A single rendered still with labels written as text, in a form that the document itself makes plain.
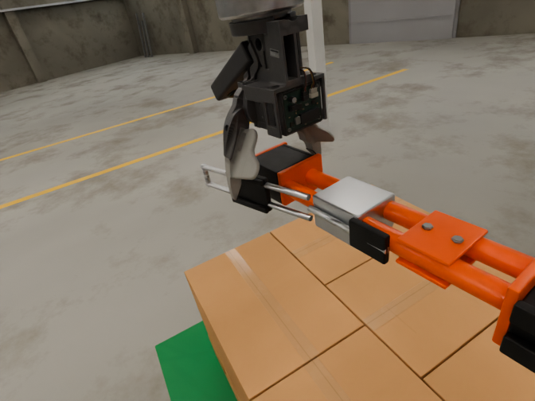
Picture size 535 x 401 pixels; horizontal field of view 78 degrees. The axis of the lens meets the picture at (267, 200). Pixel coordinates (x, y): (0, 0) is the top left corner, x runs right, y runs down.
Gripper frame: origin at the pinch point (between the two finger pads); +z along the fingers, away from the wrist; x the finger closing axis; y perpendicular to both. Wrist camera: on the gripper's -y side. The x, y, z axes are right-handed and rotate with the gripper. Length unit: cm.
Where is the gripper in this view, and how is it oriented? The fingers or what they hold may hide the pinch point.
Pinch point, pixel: (276, 177)
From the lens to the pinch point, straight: 47.2
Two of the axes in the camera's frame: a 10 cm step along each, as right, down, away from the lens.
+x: 8.0, -4.2, 4.3
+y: 5.8, 3.5, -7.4
